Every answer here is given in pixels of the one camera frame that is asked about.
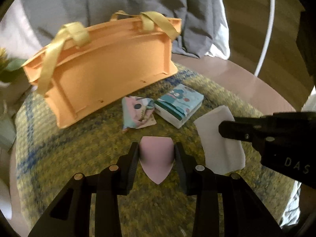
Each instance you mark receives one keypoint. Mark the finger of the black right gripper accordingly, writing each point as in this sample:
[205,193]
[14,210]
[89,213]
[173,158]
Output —
[278,116]
[244,131]

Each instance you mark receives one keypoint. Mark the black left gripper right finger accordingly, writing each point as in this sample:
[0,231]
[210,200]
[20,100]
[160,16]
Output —
[225,205]

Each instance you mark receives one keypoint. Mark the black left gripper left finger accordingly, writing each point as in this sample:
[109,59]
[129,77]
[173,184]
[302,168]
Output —
[69,213]

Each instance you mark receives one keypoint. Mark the white cloth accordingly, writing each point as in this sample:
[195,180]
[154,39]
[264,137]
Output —
[222,155]

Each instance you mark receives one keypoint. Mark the teal tissue pack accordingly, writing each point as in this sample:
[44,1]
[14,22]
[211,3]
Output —
[178,105]

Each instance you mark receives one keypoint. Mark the pink makeup sponge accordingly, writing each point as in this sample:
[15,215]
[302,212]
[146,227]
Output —
[156,157]

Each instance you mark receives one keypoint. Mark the pastel fabric pouch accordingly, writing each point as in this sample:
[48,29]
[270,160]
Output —
[138,112]

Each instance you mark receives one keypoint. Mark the yellow blue woven mat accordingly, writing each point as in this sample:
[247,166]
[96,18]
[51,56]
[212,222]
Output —
[47,156]

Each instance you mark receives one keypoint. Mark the white hoop tube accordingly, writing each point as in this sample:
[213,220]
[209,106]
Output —
[267,37]

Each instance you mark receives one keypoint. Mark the orange plastic crate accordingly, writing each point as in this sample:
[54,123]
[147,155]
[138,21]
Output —
[86,68]

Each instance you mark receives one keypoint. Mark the sunflower bouquet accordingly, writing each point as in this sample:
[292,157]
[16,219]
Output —
[11,68]

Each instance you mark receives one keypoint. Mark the white sheer curtain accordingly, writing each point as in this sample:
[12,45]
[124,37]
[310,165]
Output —
[17,36]

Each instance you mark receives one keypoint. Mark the grey curtain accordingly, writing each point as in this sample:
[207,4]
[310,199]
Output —
[204,25]

